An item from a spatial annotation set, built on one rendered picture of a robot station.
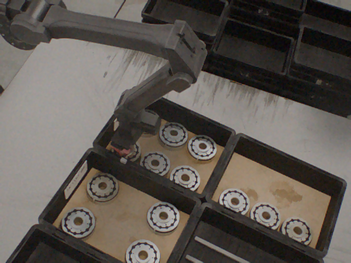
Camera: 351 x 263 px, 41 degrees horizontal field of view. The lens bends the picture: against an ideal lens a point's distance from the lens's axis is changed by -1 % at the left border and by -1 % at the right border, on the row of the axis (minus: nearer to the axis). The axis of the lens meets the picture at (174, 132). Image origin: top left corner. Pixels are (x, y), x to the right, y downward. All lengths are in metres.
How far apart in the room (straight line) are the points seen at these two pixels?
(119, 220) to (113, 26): 0.69
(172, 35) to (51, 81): 1.08
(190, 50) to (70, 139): 0.90
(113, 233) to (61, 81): 0.76
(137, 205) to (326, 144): 0.86
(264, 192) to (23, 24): 0.96
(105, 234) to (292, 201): 0.63
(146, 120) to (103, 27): 0.44
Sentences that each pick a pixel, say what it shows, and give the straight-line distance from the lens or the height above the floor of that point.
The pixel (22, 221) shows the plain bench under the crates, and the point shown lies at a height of 0.70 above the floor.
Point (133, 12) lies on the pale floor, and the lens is 3.39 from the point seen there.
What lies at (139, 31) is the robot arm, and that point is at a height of 1.52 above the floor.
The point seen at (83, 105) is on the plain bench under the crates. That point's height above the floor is 0.70.
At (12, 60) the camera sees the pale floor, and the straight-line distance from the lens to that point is 3.09.
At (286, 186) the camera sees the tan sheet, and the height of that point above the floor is 0.83.
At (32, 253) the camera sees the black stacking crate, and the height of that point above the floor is 0.83.
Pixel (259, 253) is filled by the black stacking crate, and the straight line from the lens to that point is 1.55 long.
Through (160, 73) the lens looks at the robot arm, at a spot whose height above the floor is 1.38.
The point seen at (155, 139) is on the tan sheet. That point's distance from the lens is 1.68.
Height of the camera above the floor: 2.21
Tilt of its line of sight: 54 degrees down
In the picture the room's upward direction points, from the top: 12 degrees clockwise
